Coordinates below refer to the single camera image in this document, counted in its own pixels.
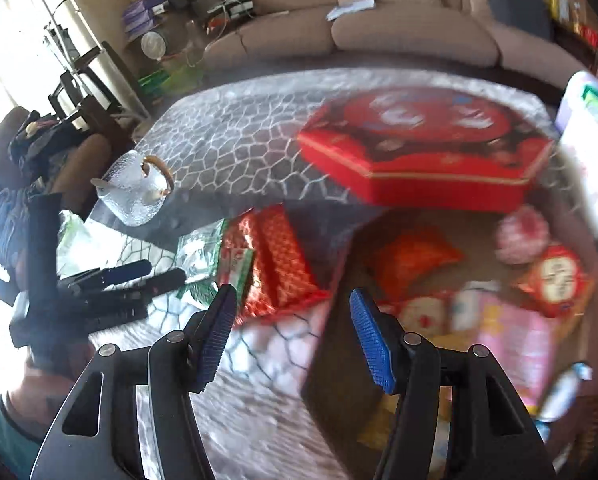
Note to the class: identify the pink snack packet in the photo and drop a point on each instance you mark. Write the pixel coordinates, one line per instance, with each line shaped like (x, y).
(519, 350)

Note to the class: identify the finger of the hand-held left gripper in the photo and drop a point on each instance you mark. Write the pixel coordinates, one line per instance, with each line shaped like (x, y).
(124, 269)
(164, 280)

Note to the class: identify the dark blue cushion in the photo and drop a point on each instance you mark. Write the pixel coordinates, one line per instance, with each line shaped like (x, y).
(519, 10)

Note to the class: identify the red floral snack packet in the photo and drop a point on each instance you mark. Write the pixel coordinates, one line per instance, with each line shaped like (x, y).
(554, 275)

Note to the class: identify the plain orange snack packet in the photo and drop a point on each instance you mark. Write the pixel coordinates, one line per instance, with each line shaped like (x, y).
(414, 260)

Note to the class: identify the green glass cup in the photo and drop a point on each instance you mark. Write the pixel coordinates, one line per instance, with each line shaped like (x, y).
(76, 240)

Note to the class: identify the purple boxes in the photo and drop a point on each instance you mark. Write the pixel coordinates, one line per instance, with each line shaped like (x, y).
(144, 17)

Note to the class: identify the metal floor stand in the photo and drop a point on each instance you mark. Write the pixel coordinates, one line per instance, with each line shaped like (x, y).
(54, 15)

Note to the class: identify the green boxes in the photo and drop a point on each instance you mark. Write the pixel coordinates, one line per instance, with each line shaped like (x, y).
(171, 80)

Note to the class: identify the person's left forearm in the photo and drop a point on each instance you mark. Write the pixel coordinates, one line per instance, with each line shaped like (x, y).
(39, 395)

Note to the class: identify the white plastic container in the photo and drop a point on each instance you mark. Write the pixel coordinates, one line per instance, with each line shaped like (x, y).
(586, 125)

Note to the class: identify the red snack packet white circle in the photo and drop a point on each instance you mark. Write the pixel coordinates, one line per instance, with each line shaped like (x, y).
(424, 312)

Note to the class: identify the white blue candy wrapper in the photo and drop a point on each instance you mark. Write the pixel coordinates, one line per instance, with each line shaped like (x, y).
(471, 305)
(561, 390)

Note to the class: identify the white papers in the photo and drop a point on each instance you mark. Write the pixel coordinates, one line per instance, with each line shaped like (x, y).
(351, 9)

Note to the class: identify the beige sofa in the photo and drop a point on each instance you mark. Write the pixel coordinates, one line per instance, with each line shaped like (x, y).
(289, 30)

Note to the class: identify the clear bag of seeds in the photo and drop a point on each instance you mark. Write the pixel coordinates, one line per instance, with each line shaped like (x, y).
(199, 255)

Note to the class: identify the red hexagonal gift box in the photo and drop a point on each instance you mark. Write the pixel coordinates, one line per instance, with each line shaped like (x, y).
(429, 170)

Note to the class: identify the brown armchair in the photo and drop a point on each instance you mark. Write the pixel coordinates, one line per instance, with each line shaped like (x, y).
(86, 160)

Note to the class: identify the black chair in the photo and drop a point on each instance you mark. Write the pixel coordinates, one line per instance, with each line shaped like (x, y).
(89, 95)

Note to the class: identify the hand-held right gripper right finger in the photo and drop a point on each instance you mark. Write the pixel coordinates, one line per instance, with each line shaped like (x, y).
(374, 345)

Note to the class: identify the dark clothing pile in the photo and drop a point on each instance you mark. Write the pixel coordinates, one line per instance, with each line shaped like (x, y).
(44, 145)

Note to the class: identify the round table fan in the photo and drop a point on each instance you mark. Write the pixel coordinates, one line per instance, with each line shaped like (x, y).
(154, 45)

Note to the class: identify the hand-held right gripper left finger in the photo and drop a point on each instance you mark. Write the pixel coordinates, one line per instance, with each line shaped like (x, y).
(216, 340)

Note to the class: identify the red gold patterned packet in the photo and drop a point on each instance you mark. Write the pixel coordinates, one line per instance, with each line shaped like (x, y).
(279, 260)

